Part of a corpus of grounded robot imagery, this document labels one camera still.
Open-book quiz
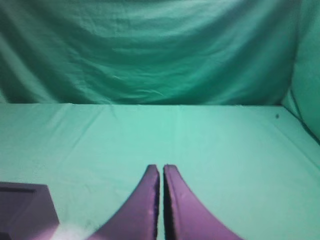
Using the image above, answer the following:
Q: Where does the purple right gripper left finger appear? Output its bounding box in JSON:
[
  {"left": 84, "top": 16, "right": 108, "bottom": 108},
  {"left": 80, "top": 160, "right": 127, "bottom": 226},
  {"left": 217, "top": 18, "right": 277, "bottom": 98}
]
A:
[{"left": 89, "top": 164, "right": 160, "bottom": 240}]

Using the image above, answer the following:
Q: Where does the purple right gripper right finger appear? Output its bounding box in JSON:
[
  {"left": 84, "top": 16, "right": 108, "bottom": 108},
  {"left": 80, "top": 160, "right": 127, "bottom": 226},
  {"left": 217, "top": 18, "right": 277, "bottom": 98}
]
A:
[{"left": 163, "top": 164, "right": 241, "bottom": 240}]

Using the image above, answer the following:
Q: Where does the dark blue groove box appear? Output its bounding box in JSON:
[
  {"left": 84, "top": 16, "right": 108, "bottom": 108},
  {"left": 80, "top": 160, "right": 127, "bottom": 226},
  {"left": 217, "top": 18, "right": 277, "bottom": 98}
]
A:
[{"left": 0, "top": 181, "right": 60, "bottom": 240}]

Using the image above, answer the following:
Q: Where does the green table cloth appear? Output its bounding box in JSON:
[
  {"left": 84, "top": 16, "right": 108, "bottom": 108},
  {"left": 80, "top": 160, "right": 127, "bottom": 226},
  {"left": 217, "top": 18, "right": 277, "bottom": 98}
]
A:
[{"left": 0, "top": 104, "right": 320, "bottom": 240}]

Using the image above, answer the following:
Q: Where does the green cloth backdrop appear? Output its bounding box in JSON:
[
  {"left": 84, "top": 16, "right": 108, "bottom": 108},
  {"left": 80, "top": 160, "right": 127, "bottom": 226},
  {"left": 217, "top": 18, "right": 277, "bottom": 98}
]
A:
[{"left": 0, "top": 0, "right": 320, "bottom": 138}]

